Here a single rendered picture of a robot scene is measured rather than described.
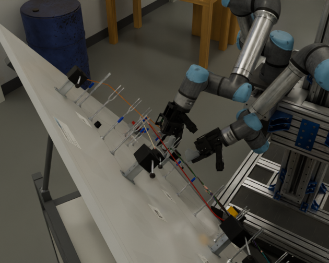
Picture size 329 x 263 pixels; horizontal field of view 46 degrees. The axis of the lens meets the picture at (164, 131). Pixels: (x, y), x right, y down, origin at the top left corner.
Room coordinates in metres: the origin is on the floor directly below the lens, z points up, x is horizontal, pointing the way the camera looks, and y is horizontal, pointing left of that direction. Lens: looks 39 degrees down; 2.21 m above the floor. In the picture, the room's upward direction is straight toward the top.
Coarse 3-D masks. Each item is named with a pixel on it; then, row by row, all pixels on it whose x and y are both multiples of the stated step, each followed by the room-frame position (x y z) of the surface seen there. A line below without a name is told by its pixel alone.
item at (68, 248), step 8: (32, 176) 1.16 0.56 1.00; (40, 176) 1.16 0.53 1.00; (40, 184) 1.12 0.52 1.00; (48, 192) 1.04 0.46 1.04; (40, 200) 1.14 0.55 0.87; (48, 200) 1.03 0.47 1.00; (48, 208) 0.99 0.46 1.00; (48, 216) 0.98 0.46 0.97; (56, 216) 0.95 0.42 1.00; (56, 224) 0.92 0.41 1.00; (56, 232) 0.88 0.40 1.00; (64, 232) 0.88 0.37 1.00; (64, 240) 0.85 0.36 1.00; (64, 248) 0.81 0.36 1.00; (72, 248) 0.81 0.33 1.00; (72, 256) 0.78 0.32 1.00
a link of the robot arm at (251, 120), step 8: (240, 120) 1.22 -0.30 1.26; (248, 120) 1.21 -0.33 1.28; (256, 120) 1.20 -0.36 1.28; (232, 128) 1.20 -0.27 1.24; (240, 128) 1.19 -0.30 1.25; (248, 128) 1.19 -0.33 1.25; (256, 128) 1.19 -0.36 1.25; (240, 136) 1.18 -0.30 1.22; (248, 136) 1.19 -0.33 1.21; (256, 136) 1.19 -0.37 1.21
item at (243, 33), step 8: (224, 0) 1.53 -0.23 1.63; (232, 0) 1.51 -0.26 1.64; (240, 0) 1.49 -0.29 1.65; (248, 0) 1.48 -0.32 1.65; (232, 8) 1.53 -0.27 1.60; (240, 8) 1.51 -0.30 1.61; (248, 8) 1.48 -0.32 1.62; (240, 16) 1.55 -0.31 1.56; (248, 16) 1.58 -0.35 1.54; (240, 24) 1.63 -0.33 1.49; (248, 24) 1.61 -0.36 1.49; (240, 32) 1.77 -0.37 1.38; (248, 32) 1.66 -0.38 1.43; (240, 40) 1.74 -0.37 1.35; (240, 48) 1.77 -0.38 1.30
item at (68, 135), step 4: (56, 120) 0.69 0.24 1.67; (60, 124) 0.68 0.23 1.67; (64, 124) 0.71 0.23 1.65; (60, 128) 0.66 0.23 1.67; (64, 128) 0.68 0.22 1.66; (68, 128) 0.70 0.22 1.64; (64, 132) 0.65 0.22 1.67; (68, 132) 0.68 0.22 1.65; (64, 136) 0.63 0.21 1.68; (68, 136) 0.65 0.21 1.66; (72, 136) 0.67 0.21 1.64; (68, 140) 0.62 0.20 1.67; (72, 140) 0.64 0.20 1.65; (76, 144) 0.64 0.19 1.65; (80, 148) 0.63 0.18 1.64
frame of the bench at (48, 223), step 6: (78, 192) 1.25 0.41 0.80; (60, 198) 1.21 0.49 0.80; (66, 198) 1.21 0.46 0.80; (72, 198) 1.21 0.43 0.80; (60, 204) 1.18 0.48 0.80; (42, 210) 1.15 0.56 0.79; (48, 222) 1.08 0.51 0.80; (48, 228) 1.14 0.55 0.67; (54, 234) 1.01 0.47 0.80; (54, 240) 1.00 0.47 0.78; (60, 246) 0.95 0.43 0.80; (60, 252) 0.93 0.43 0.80
